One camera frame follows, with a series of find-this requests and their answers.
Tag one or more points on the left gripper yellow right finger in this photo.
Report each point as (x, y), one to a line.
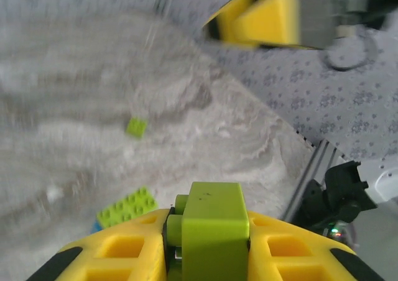
(292, 253)

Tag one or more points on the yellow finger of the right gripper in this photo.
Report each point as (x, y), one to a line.
(267, 23)

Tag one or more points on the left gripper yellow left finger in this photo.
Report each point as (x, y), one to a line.
(124, 250)

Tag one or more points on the blue lego brick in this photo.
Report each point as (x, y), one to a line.
(95, 228)

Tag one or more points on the long green lego brick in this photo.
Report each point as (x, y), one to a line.
(124, 209)

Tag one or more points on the tall green lego brick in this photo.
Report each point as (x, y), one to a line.
(214, 231)

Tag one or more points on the small green lego brick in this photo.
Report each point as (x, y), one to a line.
(136, 128)

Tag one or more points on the small circuit board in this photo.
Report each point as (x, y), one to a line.
(334, 231)

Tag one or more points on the wide aluminium side rail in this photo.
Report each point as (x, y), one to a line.
(317, 163)

